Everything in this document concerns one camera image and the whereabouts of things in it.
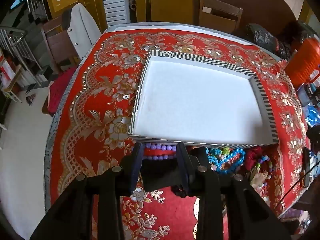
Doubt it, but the metal railing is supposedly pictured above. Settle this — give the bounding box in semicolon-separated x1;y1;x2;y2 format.
0;26;43;85

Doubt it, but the wooden slat chair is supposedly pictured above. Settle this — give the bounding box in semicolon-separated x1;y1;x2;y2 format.
197;0;243;34

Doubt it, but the black hair clip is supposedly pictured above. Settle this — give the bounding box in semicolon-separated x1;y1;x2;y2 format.
141;158;181;193

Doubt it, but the black plastic bag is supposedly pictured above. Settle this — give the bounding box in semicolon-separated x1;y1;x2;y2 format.
246;23;292;60

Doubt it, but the purple bead bracelet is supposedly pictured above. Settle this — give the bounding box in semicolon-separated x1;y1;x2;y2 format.
144;142;177;161

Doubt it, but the blue bead bracelet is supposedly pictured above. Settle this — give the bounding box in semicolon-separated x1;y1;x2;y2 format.
214;148;246;175

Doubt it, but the white padded board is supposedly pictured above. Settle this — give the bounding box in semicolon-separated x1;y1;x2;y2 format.
67;2;102;58

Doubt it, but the red satin bow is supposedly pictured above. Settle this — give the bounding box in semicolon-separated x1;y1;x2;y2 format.
244;147;263;171

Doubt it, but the black scrunchie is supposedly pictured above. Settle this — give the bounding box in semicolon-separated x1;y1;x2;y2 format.
172;184;188;198

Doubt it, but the round wooden tabletop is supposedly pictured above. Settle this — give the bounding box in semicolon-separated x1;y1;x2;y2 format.
217;0;303;28

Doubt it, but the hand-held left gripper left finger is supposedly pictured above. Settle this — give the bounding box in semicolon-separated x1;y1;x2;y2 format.
29;142;145;240

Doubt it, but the multicolour bead bracelet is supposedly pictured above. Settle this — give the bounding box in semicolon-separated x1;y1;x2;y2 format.
255;155;273;172

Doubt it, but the blue plastic bag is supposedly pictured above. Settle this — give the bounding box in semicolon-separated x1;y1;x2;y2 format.
304;105;320;128

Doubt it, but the green blue flower bracelet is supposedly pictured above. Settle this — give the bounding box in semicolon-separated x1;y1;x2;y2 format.
206;147;231;166

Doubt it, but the brown chair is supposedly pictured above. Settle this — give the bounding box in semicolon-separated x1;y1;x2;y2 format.
41;12;83;73

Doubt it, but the red floral tablecloth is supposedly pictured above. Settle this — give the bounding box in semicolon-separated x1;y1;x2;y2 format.
44;21;312;240

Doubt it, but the white louvered door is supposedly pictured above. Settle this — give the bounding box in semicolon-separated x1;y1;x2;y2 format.
100;0;131;27

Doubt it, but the striped tray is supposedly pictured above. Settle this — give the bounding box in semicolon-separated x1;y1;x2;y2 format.
129;50;279;148

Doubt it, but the leopard print bow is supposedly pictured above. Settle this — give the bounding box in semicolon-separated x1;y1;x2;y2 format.
249;167;268;188

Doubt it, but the orange plastic basket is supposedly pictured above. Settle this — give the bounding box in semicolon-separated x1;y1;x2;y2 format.
284;38;320;87

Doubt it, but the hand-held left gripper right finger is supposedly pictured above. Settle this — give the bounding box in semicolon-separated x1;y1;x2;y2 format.
176;142;292;240

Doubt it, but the red cushion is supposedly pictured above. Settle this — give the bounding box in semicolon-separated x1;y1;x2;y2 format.
48;67;78;114

